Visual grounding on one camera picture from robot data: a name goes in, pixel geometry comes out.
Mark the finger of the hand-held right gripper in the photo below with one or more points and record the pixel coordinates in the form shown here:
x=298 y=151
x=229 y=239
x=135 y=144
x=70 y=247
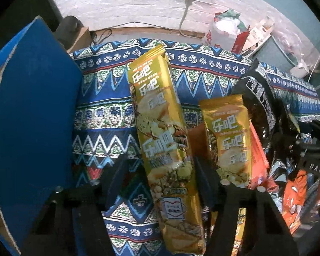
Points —
x=314 y=165
x=318 y=136

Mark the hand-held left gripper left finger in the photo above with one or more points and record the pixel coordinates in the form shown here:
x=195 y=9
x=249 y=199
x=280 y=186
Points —
x=116 y=184

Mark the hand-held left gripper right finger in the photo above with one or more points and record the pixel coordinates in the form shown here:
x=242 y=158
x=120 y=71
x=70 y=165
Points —
x=205 y=184

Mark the long gold snack packet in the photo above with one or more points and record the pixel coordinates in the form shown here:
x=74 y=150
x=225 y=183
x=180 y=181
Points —
x=162 y=138

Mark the black snack packet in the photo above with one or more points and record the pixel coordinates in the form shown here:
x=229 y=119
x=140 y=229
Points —
x=258 y=101

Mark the blue cardboard box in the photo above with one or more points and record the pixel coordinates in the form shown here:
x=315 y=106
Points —
x=34 y=112

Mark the silver foil packet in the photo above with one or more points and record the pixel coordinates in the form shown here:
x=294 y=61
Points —
x=281 y=165

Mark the orange snack packet white print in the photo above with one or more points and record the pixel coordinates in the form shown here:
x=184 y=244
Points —
x=296 y=194

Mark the brown snack packet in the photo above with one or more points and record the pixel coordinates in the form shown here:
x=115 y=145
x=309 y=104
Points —
x=196 y=137

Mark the short gold snack packet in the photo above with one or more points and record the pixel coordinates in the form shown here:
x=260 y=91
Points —
x=226 y=138

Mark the yellow snack packet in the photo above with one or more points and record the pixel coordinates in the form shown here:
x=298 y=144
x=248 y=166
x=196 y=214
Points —
x=241 y=224

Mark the flat orange snack packet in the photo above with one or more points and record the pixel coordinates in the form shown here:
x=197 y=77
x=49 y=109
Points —
x=258 y=165

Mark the white plastic jug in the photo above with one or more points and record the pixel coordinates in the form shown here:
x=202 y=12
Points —
x=300 y=69

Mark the patterned blue tablecloth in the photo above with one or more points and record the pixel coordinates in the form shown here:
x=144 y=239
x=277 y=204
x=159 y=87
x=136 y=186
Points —
x=104 y=106

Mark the white and red paper bag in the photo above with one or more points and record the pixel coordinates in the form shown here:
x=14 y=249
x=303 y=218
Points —
x=221 y=36

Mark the brown cardboard box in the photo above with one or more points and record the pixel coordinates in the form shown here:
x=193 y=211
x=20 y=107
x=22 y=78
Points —
x=81 y=38

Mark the black cylindrical device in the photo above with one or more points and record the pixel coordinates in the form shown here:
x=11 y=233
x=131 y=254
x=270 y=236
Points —
x=68 y=26

